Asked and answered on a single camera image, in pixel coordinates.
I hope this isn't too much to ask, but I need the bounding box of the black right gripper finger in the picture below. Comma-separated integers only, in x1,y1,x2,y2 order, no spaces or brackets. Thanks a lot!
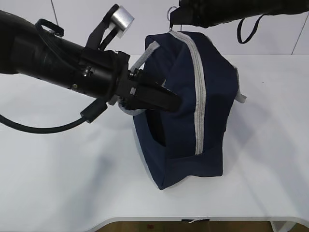
169,0,205,28

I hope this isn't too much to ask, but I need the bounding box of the navy blue lunch bag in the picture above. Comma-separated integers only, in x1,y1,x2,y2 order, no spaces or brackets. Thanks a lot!
126,30,246,190

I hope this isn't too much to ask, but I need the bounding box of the black cable loop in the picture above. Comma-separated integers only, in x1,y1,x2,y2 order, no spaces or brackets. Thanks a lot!
237,14,265,44

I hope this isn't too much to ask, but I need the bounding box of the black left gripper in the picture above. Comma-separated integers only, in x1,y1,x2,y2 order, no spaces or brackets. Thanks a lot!
72,49,182,112

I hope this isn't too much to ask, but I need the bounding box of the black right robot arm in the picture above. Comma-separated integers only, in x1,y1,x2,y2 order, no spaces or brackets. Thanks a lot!
169,0,309,28

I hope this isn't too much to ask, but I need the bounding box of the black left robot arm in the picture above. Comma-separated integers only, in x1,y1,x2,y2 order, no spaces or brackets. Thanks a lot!
0,4,182,112

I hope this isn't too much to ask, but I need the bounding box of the black tape on table edge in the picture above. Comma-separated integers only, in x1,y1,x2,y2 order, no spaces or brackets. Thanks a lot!
181,219,209,223

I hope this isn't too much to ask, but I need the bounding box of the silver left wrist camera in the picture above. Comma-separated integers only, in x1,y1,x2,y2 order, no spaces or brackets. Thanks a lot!
86,4,134,51

